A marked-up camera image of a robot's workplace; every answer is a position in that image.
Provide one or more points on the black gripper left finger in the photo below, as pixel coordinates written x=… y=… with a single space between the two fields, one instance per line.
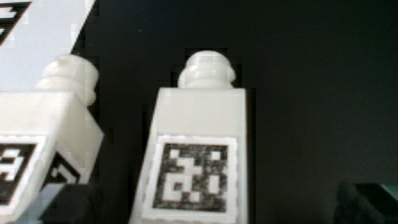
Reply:
x=72 y=204

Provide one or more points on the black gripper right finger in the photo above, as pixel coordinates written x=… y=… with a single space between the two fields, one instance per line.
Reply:
x=367 y=203

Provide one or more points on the white leg with tag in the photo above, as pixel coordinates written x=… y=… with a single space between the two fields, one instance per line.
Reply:
x=193 y=183

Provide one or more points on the white leg behind gripper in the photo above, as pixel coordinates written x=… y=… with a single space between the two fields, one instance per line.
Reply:
x=51 y=134

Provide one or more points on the white sheet with tags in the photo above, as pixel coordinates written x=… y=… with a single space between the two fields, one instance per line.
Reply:
x=40 y=28

